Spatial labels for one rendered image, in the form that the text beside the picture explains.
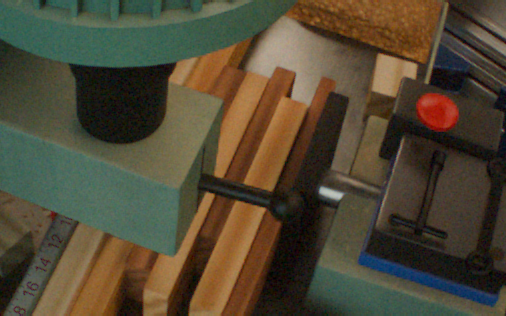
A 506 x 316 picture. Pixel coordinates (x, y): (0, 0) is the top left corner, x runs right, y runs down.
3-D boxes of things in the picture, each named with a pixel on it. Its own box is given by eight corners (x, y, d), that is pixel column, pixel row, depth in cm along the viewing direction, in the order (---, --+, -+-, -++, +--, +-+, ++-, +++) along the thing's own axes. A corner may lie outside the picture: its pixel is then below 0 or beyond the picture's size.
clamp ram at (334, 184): (371, 296, 66) (402, 225, 59) (272, 264, 67) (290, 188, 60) (401, 201, 72) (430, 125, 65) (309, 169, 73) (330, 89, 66)
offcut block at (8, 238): (-26, 251, 77) (-32, 230, 74) (6, 225, 79) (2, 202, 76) (3, 279, 75) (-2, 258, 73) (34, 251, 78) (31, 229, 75)
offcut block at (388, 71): (402, 133, 77) (412, 101, 74) (361, 122, 77) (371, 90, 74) (407, 94, 79) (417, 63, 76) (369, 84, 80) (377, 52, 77)
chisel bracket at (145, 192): (175, 274, 57) (181, 191, 50) (-24, 195, 58) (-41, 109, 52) (217, 183, 61) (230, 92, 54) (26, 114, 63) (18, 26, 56)
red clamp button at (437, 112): (451, 140, 62) (455, 130, 61) (410, 125, 62) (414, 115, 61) (459, 109, 63) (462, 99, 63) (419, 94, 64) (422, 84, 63)
